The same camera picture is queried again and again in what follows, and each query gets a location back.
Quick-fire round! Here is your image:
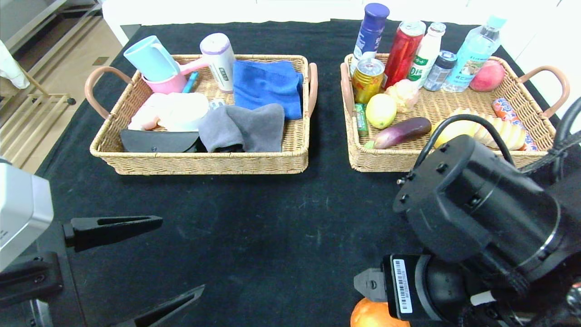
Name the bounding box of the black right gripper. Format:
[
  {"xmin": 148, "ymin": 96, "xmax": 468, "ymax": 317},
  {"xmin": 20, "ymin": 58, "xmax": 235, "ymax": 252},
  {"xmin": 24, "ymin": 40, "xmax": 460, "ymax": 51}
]
[{"xmin": 353, "ymin": 253, "xmax": 472, "ymax": 324}]

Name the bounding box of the orange fruit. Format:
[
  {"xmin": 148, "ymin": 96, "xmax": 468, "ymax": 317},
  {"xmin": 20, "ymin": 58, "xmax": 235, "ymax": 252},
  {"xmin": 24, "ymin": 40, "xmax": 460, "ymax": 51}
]
[{"xmin": 350, "ymin": 297, "xmax": 411, "ymax": 327}]

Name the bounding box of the yellow pear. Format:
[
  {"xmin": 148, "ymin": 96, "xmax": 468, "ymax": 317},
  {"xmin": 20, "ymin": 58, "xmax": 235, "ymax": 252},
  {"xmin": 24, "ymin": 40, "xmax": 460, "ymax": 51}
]
[{"xmin": 433, "ymin": 119, "xmax": 476, "ymax": 149}]

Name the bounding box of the grey towel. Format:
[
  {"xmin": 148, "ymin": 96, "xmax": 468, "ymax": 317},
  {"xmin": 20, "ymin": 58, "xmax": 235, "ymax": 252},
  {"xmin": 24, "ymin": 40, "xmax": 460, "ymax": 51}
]
[{"xmin": 198, "ymin": 104, "xmax": 286, "ymax": 154}]

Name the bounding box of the long ridged bread loaf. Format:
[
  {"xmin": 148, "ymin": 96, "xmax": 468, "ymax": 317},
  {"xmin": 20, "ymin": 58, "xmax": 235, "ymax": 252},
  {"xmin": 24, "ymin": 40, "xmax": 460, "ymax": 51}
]
[{"xmin": 449, "ymin": 108, "xmax": 527, "ymax": 151}]

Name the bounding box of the white paper roll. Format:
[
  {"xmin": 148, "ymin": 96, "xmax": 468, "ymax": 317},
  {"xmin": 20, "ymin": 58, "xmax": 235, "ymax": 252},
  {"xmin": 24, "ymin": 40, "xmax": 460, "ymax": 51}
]
[{"xmin": 156, "ymin": 92, "xmax": 211, "ymax": 133}]

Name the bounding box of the rectangular wicker basket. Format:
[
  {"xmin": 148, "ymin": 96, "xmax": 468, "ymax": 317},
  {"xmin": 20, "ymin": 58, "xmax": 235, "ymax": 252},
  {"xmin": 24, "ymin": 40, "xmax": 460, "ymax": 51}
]
[
  {"xmin": 340, "ymin": 54, "xmax": 570, "ymax": 174},
  {"xmin": 85, "ymin": 54, "xmax": 318, "ymax": 175}
]

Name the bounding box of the black table cloth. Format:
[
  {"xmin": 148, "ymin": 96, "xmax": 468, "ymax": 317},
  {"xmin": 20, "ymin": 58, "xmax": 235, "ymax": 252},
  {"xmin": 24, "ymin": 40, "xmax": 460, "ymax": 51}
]
[{"xmin": 0, "ymin": 20, "xmax": 581, "ymax": 327}]

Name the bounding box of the purple eggplant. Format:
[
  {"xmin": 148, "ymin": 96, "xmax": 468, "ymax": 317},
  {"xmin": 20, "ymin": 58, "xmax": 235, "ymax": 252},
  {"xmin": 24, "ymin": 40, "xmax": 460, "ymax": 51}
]
[{"xmin": 364, "ymin": 117, "xmax": 433, "ymax": 149}]

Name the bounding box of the green candy pack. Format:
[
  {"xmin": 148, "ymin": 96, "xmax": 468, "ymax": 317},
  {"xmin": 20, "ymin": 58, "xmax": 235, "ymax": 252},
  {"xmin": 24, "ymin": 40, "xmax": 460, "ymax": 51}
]
[{"xmin": 354, "ymin": 104, "xmax": 369, "ymax": 138}]

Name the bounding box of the yellow lemon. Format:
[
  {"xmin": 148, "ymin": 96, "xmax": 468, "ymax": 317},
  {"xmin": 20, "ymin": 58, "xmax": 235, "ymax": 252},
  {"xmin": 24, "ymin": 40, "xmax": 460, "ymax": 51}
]
[{"xmin": 366, "ymin": 94, "xmax": 397, "ymax": 130}]

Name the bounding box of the pale pink garlic bulb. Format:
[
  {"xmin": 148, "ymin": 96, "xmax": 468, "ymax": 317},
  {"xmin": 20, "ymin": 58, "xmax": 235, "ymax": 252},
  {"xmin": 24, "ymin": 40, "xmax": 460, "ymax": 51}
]
[{"xmin": 385, "ymin": 80, "xmax": 420, "ymax": 114}]

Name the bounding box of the gold drink can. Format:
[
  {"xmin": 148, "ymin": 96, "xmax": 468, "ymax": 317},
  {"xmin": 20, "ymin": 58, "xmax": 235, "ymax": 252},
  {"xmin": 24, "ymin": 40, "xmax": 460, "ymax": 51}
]
[{"xmin": 352, "ymin": 59, "xmax": 385, "ymax": 106}]

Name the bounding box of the orange candy roll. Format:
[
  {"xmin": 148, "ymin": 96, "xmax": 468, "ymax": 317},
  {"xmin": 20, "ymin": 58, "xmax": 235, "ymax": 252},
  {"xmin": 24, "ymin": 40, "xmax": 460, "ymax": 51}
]
[{"xmin": 492, "ymin": 99, "xmax": 537, "ymax": 152}]

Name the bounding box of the small grey capped jar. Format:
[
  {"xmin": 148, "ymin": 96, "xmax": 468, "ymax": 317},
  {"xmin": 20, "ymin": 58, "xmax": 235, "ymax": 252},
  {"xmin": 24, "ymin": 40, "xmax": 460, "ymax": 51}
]
[{"xmin": 423, "ymin": 51, "xmax": 457, "ymax": 93}]

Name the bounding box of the blue folded towel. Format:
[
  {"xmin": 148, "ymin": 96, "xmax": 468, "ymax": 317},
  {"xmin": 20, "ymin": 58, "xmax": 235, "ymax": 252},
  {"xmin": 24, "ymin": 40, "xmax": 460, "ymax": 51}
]
[{"xmin": 233, "ymin": 60, "xmax": 304, "ymax": 120}]

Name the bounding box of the tall red drink can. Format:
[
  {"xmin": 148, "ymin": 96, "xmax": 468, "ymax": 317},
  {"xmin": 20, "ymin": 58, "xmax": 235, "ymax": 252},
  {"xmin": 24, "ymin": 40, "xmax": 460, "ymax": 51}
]
[{"xmin": 383, "ymin": 20, "xmax": 426, "ymax": 90}]

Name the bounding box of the pink peach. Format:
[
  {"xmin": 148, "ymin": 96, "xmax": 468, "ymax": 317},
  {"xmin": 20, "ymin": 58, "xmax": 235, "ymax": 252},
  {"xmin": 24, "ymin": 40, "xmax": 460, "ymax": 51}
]
[{"xmin": 469, "ymin": 60, "xmax": 505, "ymax": 93}]

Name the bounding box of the white bottle green label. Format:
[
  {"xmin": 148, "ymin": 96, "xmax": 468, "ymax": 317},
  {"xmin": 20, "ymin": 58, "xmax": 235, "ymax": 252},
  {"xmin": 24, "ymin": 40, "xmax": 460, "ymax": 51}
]
[{"xmin": 407, "ymin": 23, "xmax": 446, "ymax": 89}]

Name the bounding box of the dark blue bottle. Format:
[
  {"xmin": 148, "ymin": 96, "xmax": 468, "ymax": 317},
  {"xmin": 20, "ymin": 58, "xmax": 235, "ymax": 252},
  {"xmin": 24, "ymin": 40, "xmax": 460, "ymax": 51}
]
[{"xmin": 350, "ymin": 4, "xmax": 390, "ymax": 77}]

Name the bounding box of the clear water bottle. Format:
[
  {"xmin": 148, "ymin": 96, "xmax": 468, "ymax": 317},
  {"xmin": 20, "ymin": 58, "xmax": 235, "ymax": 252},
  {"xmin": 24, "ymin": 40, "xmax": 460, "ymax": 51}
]
[{"xmin": 443, "ymin": 14, "xmax": 507, "ymax": 94}]

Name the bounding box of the black glasses case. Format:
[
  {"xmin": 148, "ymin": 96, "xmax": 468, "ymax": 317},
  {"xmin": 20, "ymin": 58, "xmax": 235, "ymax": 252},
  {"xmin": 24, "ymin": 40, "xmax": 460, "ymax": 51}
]
[{"xmin": 120, "ymin": 129, "xmax": 201, "ymax": 154}]

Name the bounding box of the white bottle lavender cap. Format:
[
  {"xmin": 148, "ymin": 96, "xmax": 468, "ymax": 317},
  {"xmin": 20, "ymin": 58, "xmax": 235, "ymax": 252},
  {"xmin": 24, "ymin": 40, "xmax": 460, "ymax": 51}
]
[{"xmin": 200, "ymin": 33, "xmax": 236, "ymax": 94}]

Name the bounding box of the pink lotion bottle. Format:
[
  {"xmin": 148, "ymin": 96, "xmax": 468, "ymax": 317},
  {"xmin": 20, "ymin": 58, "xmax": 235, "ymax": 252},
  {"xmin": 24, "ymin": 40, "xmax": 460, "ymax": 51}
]
[{"xmin": 128, "ymin": 93, "xmax": 160, "ymax": 131}]

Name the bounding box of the pink plastic cup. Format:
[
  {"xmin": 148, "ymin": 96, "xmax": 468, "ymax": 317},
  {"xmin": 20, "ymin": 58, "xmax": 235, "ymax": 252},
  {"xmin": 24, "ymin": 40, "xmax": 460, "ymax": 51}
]
[{"xmin": 142, "ymin": 58, "xmax": 209, "ymax": 95}]

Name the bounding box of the light blue plastic mug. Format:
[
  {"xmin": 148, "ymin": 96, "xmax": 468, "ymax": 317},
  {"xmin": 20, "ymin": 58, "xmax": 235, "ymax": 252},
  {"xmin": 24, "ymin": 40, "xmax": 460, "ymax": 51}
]
[{"xmin": 123, "ymin": 36, "xmax": 181, "ymax": 82}]

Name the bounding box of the beige metal rolling rack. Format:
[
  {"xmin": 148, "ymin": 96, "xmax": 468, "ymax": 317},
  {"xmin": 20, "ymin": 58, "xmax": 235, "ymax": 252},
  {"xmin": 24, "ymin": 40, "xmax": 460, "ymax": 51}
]
[{"xmin": 0, "ymin": 68, "xmax": 78, "ymax": 168}]

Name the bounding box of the white hanging cloth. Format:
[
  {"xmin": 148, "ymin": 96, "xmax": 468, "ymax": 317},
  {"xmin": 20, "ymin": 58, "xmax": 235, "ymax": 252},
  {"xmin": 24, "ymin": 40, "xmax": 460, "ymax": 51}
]
[{"xmin": 0, "ymin": 39, "xmax": 32, "ymax": 90}]

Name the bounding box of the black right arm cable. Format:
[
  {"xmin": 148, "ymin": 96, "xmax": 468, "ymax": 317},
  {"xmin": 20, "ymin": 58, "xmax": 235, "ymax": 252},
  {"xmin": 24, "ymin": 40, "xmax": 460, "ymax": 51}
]
[{"xmin": 412, "ymin": 114, "xmax": 516, "ymax": 171}]

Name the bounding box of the yellow spoon blue handle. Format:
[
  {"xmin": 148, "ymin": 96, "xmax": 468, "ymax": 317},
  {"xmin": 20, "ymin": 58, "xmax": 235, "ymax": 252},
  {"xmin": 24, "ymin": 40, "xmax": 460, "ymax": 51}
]
[{"xmin": 182, "ymin": 72, "xmax": 200, "ymax": 94}]

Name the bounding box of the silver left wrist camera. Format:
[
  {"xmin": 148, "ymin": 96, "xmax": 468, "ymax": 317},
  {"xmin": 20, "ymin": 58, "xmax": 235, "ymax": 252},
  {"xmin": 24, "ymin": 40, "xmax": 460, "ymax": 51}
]
[{"xmin": 0, "ymin": 159, "xmax": 54, "ymax": 273}]

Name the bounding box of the grey metal frame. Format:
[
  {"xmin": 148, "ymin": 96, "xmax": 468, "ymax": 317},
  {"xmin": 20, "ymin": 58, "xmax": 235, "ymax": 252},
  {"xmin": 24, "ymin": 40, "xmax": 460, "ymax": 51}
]
[{"xmin": 0, "ymin": 0, "xmax": 105, "ymax": 57}]

